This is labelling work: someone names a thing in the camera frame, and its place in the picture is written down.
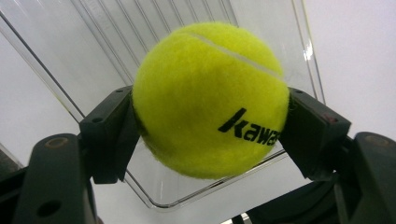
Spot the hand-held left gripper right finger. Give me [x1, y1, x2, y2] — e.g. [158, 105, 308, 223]
[277, 87, 353, 182]

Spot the clear plastic ball container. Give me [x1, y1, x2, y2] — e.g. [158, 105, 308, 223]
[0, 0, 327, 213]

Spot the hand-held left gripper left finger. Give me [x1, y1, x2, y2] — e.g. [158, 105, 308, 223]
[78, 85, 142, 185]

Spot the yellow tennis ball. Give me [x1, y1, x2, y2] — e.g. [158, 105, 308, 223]
[132, 21, 291, 181]

